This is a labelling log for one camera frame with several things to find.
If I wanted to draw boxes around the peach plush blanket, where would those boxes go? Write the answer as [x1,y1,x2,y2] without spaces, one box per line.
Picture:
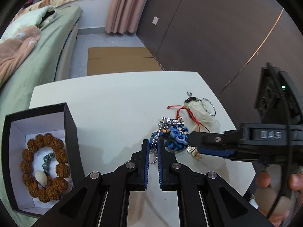
[0,26,42,88]

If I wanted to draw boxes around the green bed sheet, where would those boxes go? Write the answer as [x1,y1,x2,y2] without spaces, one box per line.
[0,5,83,208]

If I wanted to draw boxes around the small green bead bracelet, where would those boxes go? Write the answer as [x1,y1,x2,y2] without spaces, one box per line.
[41,153,55,174]

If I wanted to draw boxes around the black box with white lining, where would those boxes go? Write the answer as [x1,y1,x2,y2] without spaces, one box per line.
[1,102,85,218]

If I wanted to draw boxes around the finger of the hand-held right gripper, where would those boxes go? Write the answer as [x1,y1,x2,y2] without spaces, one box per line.
[196,147,237,160]
[188,128,244,152]

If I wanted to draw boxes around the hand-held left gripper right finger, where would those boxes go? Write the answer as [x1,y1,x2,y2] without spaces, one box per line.
[158,139,275,227]

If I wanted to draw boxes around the light green floral quilt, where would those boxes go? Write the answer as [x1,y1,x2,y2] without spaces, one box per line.
[0,6,56,43]

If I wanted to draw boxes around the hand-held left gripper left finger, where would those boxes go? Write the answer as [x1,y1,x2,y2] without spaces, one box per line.
[33,140,150,227]

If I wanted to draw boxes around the silver nugget bracelet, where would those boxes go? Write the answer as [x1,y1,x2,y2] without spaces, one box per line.
[159,117,185,129]

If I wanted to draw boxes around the white shell pendant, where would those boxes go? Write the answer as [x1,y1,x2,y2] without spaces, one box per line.
[35,170,47,187]

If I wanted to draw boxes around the person's right hand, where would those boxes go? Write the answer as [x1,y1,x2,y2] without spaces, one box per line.
[254,164,303,227]

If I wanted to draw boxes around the thin silver bangle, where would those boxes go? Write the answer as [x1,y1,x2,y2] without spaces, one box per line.
[201,98,216,116]

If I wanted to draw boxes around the flat cardboard sheet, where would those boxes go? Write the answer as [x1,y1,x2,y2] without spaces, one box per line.
[87,47,164,76]

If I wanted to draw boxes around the silver chain necklace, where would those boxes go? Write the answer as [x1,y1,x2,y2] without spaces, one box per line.
[149,121,166,164]

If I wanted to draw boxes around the translucent white pouch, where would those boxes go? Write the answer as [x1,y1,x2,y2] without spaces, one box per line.
[188,100,220,133]

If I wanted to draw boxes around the red string bracelet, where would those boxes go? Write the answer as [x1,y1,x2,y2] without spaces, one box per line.
[168,105,201,133]

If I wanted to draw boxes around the blue knitted flower bracelet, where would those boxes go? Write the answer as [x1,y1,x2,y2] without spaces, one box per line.
[151,125,190,152]

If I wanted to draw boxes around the black cable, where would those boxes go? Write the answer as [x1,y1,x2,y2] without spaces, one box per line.
[266,63,294,219]

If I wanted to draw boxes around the pink curtain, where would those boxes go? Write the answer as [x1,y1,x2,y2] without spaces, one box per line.
[105,0,152,34]

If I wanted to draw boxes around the white bed base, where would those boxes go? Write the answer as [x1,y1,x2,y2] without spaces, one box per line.
[54,0,114,81]

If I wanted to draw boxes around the brown seed bead bracelet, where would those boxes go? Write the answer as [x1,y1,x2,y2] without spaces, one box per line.
[20,133,71,203]

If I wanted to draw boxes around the gold pendant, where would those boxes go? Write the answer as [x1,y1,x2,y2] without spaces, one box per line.
[187,146,202,160]

